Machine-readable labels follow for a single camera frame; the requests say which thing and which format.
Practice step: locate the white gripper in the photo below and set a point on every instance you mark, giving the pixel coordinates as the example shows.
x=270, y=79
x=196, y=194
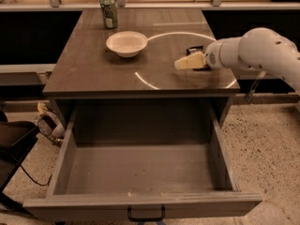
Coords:
x=213, y=57

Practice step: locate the black rxbar chocolate wrapper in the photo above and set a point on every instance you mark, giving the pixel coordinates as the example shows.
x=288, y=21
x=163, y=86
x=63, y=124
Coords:
x=195, y=49

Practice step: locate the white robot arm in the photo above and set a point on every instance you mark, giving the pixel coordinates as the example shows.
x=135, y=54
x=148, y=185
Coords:
x=258, y=49

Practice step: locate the open grey top drawer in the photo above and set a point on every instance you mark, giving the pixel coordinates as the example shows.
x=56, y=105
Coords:
x=143, y=154

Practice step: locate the grey cabinet with top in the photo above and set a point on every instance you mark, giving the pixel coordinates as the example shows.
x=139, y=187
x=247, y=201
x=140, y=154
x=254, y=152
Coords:
x=87, y=69

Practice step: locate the white bowl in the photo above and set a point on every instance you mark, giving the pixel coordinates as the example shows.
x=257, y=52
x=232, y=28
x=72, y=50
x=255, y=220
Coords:
x=127, y=43

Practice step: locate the green soda can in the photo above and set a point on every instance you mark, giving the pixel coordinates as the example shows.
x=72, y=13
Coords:
x=109, y=13

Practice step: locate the clutter under cabinet left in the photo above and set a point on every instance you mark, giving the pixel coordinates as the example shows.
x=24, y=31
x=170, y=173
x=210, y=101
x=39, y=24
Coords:
x=49, y=124

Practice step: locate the black chair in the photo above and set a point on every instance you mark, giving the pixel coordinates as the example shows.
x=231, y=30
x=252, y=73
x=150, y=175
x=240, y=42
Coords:
x=16, y=141

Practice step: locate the black drawer handle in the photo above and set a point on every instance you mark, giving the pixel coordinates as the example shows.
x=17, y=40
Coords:
x=143, y=216

